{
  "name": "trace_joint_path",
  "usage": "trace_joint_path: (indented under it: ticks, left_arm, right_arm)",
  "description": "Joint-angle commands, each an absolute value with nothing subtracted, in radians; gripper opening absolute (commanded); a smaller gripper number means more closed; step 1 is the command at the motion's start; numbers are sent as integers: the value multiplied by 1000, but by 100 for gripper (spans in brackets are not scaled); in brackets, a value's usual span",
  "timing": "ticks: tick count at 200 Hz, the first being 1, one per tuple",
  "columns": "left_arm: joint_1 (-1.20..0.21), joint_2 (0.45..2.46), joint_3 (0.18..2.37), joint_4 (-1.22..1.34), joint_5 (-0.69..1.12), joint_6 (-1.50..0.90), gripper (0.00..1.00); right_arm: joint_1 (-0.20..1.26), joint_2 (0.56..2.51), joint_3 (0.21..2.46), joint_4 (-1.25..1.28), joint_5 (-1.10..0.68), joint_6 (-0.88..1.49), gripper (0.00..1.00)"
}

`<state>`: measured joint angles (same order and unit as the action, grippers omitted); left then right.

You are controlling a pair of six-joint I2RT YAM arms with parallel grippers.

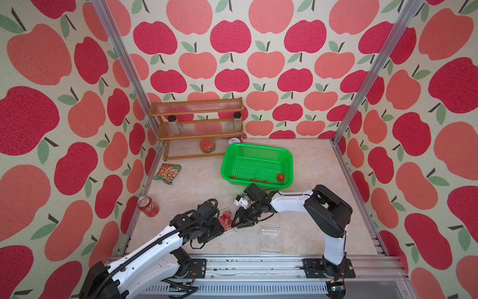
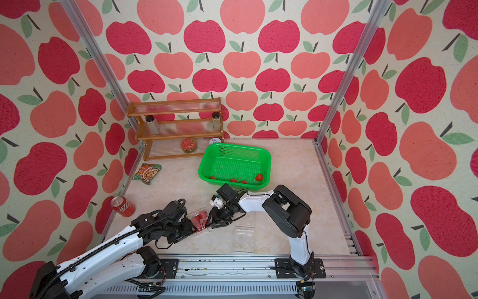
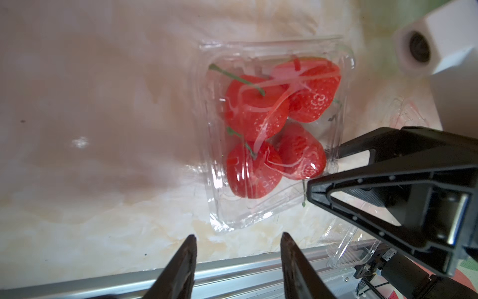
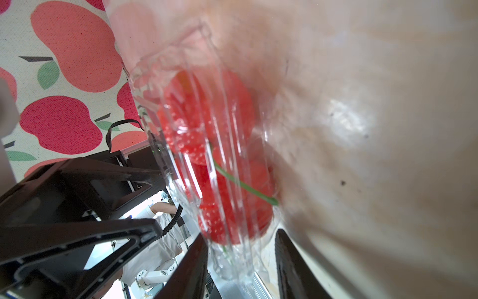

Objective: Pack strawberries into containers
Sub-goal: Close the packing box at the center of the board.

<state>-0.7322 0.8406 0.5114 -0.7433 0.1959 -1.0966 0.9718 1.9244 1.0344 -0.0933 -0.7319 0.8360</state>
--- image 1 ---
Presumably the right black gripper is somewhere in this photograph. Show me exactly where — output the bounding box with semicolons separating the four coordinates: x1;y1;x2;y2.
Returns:
230;202;261;226

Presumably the clear clamshell container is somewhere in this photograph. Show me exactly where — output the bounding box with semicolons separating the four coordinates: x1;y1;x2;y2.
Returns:
260;218;281;254
218;208;239;235

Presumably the strawberry one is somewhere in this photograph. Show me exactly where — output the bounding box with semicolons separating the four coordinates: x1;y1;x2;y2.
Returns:
220;211;232;221

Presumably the green plastic basket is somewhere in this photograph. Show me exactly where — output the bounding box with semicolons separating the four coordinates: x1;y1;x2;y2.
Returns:
221;143;294;190

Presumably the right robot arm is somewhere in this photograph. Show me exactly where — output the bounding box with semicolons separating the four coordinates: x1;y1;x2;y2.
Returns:
232;183;353;268

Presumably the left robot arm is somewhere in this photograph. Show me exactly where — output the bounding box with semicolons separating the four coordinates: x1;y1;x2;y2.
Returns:
78;199;224;299

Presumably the red soda can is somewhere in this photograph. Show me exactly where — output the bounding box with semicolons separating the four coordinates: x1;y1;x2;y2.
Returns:
137;196;159;218

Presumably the soup seasoning packet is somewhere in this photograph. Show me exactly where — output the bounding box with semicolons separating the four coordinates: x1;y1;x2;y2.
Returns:
153;163;182;185

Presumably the yellow pull-tab can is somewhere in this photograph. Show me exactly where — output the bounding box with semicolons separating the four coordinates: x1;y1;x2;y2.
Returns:
228;138;241;145

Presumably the red round tin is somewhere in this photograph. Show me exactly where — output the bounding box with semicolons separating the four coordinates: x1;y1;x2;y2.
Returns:
199;137;216;153

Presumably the right glass spice jar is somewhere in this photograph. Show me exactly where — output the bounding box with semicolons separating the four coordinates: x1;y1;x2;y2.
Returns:
233;112;242;132

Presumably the glass spice jar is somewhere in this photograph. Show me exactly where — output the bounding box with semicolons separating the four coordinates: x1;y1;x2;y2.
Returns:
168;115;181;135
233;112;242;132

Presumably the wooden three-tier shelf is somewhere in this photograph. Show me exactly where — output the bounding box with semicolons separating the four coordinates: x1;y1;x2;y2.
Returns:
149;98;245;161

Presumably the left glass spice jar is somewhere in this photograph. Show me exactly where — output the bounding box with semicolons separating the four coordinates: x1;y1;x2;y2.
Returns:
168;115;181;135

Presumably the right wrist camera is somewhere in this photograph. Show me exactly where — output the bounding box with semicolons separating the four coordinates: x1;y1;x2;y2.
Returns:
234;194;252;209

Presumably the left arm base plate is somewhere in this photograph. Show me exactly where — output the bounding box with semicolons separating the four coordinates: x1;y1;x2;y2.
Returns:
183;259;207;280

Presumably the aluminium front rail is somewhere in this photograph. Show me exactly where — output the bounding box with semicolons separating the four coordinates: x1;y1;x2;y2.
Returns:
134;254;416;299

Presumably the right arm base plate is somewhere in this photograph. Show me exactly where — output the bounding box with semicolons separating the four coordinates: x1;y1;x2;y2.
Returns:
301;257;356;280

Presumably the left aluminium frame post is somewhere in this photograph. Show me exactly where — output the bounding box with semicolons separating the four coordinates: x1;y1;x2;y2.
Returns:
91;0;161;137

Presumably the aluminium frame post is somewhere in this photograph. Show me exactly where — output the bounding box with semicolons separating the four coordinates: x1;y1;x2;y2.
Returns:
91;0;161;137
332;0;424;145

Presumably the right aluminium frame post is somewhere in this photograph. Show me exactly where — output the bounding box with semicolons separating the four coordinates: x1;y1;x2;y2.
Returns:
332;0;424;145

